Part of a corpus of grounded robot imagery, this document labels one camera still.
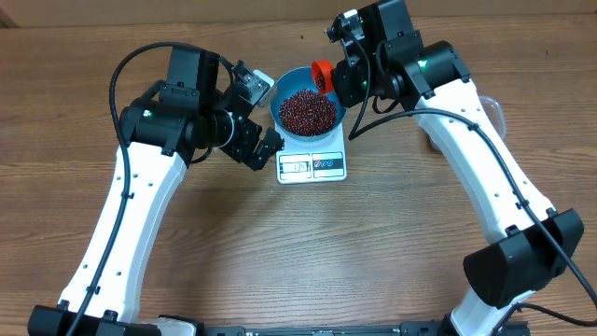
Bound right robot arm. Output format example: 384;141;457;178
312;1;584;335

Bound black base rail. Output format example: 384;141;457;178
158;315;531;336

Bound blue metal bowl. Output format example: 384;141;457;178
269;67;346;138

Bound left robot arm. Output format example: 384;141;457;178
27;42;284;336

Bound white digital kitchen scale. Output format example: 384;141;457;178
275;125;348;185

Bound red beans in bowl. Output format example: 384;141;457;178
279;88;338;136

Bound clear plastic container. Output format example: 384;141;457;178
421;95;507;140

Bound red scoop with blue handle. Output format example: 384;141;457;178
311;60;334;94

